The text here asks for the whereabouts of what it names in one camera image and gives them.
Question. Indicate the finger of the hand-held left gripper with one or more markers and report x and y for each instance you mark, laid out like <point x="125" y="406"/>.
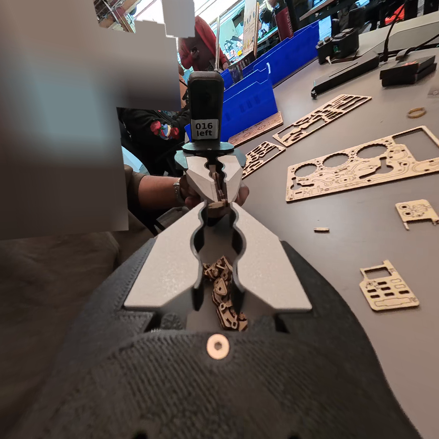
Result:
<point x="235" y="175"/>
<point x="200" y="178"/>

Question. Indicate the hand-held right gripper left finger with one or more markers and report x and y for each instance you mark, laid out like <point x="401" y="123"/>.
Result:
<point x="164" y="274"/>

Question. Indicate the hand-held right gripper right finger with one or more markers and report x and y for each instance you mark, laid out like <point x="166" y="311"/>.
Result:
<point x="271" y="274"/>

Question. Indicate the wooden crank assembly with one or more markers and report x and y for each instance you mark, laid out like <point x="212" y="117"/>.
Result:
<point x="216" y="181"/>

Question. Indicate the wooden model assembly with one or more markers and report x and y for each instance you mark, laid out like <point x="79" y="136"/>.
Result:
<point x="221" y="291"/>

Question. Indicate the person's left forearm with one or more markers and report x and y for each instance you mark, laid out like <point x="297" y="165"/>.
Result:
<point x="157" y="192"/>

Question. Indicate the grey desk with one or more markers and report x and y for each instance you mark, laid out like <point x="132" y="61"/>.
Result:
<point x="343" y="247"/>

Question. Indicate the person's left hand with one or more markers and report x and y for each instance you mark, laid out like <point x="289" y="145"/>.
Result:
<point x="188" y="197"/>

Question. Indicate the wooden puzzle sheet with gears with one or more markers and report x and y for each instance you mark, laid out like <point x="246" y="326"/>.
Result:
<point x="279" y="148"/>

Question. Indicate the reddish wooden puzzle sheet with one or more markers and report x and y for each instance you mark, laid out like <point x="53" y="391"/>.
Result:
<point x="260" y="128"/>

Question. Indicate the long wooden puzzle sheet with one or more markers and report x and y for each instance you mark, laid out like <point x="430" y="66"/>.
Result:
<point x="279" y="136"/>

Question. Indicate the large wooden puzzle sheet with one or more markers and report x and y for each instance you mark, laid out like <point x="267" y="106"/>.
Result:
<point x="308" y="187"/>

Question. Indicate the printed cardboard sign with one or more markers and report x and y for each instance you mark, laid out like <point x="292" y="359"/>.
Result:
<point x="250" y="27"/>

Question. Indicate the slotted wooden sheet fragment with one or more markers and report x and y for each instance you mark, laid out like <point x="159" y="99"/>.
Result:
<point x="394" y="303"/>

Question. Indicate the black flat bar device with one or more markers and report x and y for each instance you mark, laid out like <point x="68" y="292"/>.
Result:
<point x="346" y="75"/>

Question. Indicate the black battery charger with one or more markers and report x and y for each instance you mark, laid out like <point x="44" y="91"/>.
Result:
<point x="338" y="46"/>

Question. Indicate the small wooden sheet fragment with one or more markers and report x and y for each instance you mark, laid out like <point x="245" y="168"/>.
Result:
<point x="432" y="214"/>

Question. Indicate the black box red label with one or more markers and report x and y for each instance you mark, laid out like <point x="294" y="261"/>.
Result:
<point x="408" y="72"/>

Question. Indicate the grey flat base plate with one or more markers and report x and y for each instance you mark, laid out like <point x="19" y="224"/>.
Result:
<point x="411" y="34"/>

